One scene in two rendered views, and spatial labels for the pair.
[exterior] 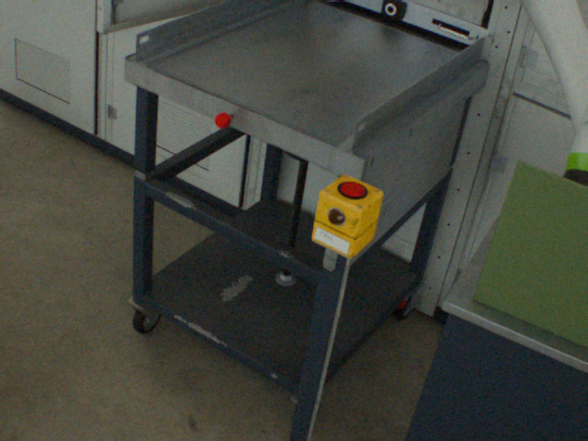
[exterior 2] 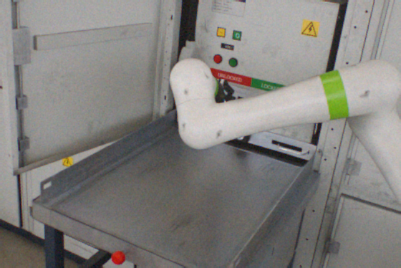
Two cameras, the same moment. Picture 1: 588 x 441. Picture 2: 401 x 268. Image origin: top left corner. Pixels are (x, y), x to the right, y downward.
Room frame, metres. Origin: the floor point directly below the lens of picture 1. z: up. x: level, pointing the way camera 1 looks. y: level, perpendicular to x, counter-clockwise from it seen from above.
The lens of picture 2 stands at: (0.46, 0.07, 1.57)
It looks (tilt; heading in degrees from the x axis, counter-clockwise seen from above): 23 degrees down; 356
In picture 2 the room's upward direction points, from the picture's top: 6 degrees clockwise
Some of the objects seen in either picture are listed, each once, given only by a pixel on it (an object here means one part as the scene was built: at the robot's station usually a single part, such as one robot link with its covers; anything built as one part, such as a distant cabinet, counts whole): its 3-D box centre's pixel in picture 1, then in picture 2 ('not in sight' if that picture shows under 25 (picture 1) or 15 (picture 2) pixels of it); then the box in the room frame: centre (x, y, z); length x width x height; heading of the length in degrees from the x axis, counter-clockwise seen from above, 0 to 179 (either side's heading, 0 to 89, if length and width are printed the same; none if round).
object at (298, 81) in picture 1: (319, 68); (191, 193); (1.73, 0.00, 0.82); 0.68 x 0.62 x 0.06; 152
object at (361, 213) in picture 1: (347, 215); not in sight; (1.08, -0.09, 0.85); 0.08 x 0.08 x 0.10; 62
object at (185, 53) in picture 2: not in sight; (188, 72); (2.10, 0.03, 1.09); 0.08 x 0.05 x 0.17; 152
